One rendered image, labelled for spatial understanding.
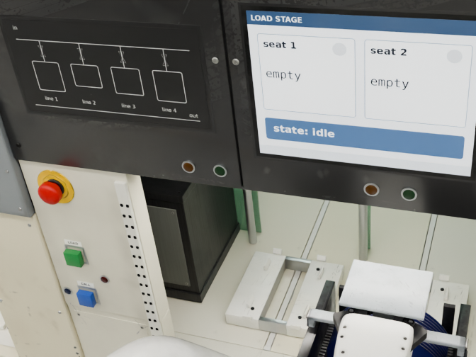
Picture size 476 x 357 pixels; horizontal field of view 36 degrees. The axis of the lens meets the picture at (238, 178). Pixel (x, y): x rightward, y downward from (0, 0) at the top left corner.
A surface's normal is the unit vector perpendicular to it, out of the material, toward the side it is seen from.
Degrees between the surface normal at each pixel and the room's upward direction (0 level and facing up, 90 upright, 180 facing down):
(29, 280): 90
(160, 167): 90
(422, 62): 90
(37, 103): 90
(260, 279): 0
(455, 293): 0
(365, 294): 2
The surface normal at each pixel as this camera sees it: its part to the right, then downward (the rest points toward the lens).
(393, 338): 0.01, -0.82
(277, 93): -0.33, 0.58
